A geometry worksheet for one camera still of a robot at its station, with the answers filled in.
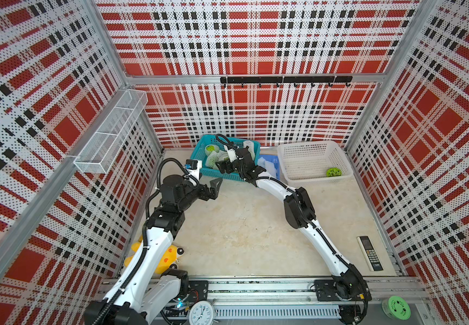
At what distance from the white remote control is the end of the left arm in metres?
0.66

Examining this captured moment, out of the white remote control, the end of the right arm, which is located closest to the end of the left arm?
the end of the right arm

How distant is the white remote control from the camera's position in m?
0.80

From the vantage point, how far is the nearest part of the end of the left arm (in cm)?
67
